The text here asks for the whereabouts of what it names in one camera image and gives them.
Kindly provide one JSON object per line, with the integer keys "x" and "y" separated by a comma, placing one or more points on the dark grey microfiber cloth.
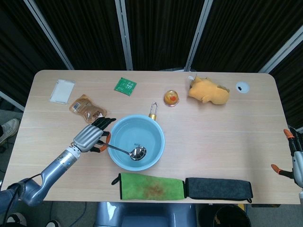
{"x": 217, "y": 189}

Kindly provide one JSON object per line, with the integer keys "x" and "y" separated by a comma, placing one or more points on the yellow plush toy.
{"x": 208, "y": 91}

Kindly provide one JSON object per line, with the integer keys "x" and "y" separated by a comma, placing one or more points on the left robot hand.
{"x": 88, "y": 137}

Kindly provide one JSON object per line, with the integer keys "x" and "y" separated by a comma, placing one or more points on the brass padlock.
{"x": 153, "y": 116}

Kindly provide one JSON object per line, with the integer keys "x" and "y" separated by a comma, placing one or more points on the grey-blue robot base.
{"x": 142, "y": 215}

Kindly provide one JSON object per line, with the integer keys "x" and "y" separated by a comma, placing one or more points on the black and white shoe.
{"x": 16, "y": 220}
{"x": 53, "y": 224}

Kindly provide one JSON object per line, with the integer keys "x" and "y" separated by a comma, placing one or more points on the beige sneaker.
{"x": 9, "y": 130}

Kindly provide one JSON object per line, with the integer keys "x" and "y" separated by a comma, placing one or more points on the dark fabric partition panel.
{"x": 248, "y": 33}
{"x": 163, "y": 33}
{"x": 291, "y": 89}
{"x": 85, "y": 33}
{"x": 19, "y": 47}

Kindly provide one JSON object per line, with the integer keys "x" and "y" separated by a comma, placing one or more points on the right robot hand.
{"x": 298, "y": 163}

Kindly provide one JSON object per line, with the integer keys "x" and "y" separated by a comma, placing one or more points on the green microfiber cloth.
{"x": 151, "y": 186}

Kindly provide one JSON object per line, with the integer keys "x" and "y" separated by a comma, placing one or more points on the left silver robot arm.
{"x": 55, "y": 164}

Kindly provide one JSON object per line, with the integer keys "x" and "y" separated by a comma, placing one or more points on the grey metal partition post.
{"x": 124, "y": 35}
{"x": 49, "y": 35}
{"x": 281, "y": 52}
{"x": 198, "y": 35}
{"x": 11, "y": 100}

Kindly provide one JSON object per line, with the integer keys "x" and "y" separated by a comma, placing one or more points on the white plastic packet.
{"x": 62, "y": 91}

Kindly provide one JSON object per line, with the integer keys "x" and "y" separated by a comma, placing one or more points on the light blue plastic bowl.
{"x": 154, "y": 132}

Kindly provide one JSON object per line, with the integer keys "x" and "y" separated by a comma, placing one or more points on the brown sauce pouch with spout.
{"x": 85, "y": 107}

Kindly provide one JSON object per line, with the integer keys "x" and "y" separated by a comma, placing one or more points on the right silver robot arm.
{"x": 301, "y": 196}

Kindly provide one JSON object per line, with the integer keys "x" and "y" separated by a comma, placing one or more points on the green circuit board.
{"x": 125, "y": 86}

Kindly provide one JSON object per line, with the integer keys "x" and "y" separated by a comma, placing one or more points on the black trash bin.
{"x": 232, "y": 217}

